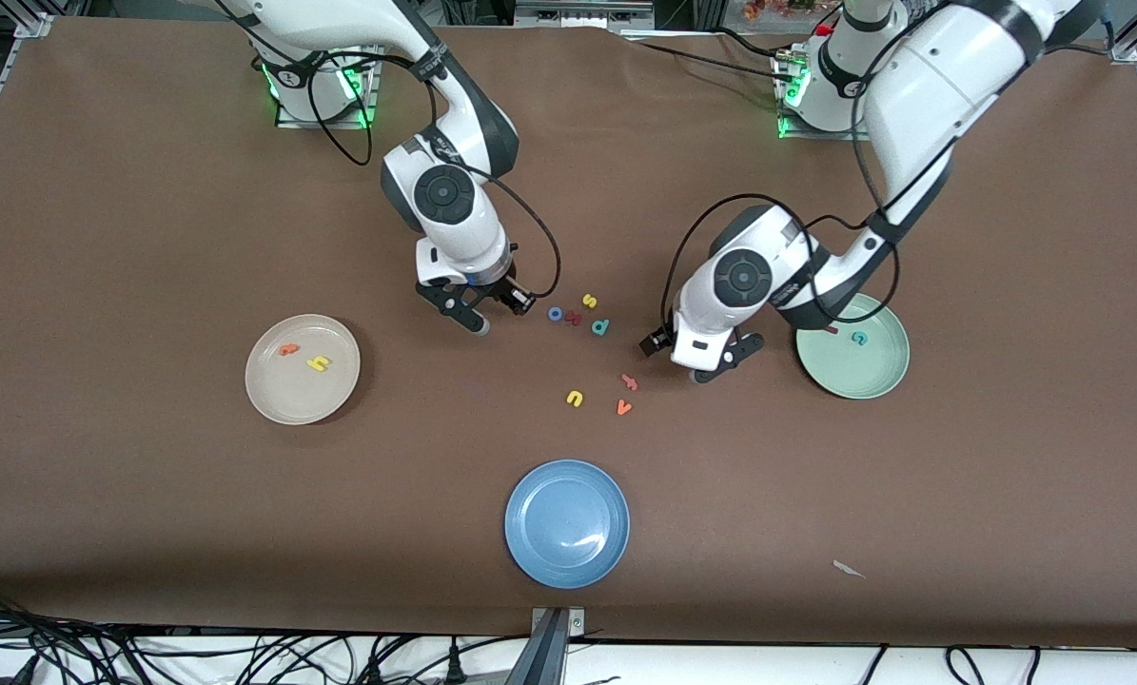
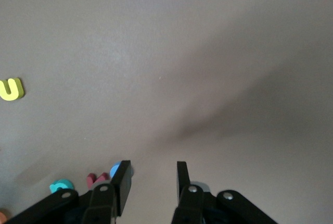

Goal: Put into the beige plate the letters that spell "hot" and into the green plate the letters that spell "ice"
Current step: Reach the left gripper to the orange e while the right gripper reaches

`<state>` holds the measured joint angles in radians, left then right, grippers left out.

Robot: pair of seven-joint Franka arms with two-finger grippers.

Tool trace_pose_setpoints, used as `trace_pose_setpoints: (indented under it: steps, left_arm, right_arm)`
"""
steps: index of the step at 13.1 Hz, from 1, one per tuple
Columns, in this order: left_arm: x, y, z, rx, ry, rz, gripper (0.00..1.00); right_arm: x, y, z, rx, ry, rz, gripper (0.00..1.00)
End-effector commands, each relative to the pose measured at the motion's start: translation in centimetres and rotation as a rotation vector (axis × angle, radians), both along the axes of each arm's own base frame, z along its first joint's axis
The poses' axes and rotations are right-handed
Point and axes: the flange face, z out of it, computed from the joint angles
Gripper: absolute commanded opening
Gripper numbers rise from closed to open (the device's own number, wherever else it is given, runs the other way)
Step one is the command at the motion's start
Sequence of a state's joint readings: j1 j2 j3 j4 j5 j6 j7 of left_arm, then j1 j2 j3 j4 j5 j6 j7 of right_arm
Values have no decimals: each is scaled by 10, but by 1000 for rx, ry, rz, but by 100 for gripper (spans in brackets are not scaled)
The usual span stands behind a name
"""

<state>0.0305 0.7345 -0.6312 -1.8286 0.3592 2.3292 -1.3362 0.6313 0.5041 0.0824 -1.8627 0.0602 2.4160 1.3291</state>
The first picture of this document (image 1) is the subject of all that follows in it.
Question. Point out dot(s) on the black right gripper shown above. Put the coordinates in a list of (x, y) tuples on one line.
[(505, 290)]

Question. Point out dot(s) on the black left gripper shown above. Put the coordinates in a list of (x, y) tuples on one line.
[(661, 342)]

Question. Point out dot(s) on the yellow letter h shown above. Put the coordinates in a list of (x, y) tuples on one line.
[(318, 362)]

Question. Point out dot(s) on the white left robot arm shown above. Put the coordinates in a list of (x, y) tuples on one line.
[(930, 86)]

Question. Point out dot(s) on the green plate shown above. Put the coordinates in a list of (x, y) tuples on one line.
[(863, 371)]

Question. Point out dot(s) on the blue plate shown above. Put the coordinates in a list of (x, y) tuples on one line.
[(566, 523)]

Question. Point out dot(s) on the beige brown plate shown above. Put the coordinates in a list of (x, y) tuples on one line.
[(302, 395)]

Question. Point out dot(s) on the white paper scrap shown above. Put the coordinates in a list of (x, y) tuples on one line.
[(846, 568)]

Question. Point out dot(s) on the grey metal box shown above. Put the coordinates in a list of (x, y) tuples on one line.
[(578, 14)]

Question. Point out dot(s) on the black power plug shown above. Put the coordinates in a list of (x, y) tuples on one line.
[(454, 666), (375, 671)]

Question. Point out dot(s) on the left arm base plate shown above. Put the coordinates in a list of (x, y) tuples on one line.
[(794, 134)]

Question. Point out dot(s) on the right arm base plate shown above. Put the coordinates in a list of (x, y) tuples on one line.
[(284, 123)]

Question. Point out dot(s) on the metal camera stand bracket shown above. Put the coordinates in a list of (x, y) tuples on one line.
[(557, 647)]

